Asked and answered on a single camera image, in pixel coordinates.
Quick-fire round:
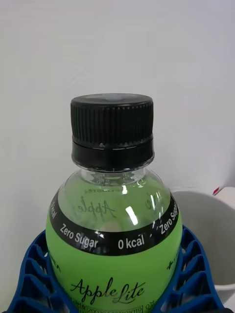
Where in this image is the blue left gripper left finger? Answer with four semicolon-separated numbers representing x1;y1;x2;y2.
4;228;79;313

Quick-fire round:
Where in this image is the grey plastic waste bin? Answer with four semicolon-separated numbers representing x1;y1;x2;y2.
170;190;235;302

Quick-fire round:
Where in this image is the green label plastic bottle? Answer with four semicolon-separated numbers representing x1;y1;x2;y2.
45;92;184;313

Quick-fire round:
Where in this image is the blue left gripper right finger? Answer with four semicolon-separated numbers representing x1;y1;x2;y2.
151;224;225;313

